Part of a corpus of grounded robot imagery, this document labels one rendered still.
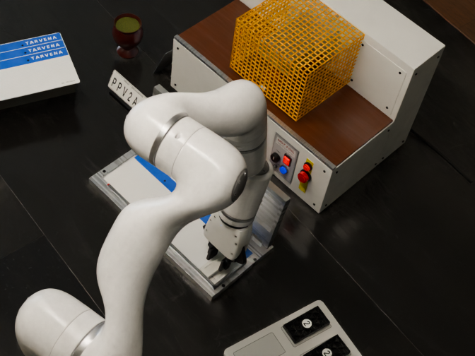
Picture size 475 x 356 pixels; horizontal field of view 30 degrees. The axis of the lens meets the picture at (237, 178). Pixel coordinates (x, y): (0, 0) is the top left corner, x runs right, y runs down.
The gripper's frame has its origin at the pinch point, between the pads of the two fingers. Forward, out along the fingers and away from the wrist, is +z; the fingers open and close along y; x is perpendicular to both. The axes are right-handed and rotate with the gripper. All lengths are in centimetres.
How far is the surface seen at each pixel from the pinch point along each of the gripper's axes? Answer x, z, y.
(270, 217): 11.2, -9.6, 2.8
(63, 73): 4, -6, -64
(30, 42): 4, -6, -78
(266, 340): -4.1, 4.9, 21.3
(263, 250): 11.1, 0.6, 4.5
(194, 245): -0.3, 2.9, -7.4
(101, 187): -6.2, 4.0, -34.3
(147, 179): 3.8, 2.1, -28.9
